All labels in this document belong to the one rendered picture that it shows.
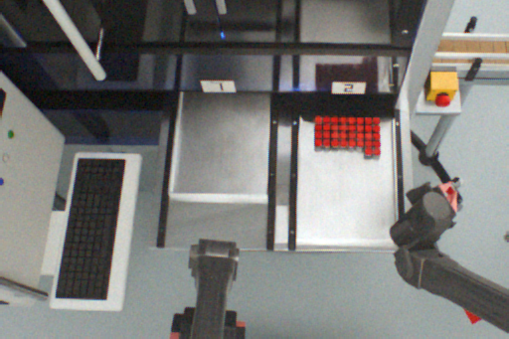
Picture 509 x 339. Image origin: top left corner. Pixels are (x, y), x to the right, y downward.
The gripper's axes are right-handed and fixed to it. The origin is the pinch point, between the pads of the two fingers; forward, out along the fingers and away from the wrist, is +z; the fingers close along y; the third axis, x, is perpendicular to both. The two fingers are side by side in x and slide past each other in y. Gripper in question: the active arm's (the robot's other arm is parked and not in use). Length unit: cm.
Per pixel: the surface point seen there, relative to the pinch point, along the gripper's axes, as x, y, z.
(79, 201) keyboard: 84, 46, -36
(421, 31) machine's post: -5.4, 31.4, 14.4
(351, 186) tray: 36.8, 8.3, 10.8
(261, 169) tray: 50, 25, -1
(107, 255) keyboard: 80, 28, -39
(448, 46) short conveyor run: 15, 26, 52
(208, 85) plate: 45, 51, -5
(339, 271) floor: 110, -26, 47
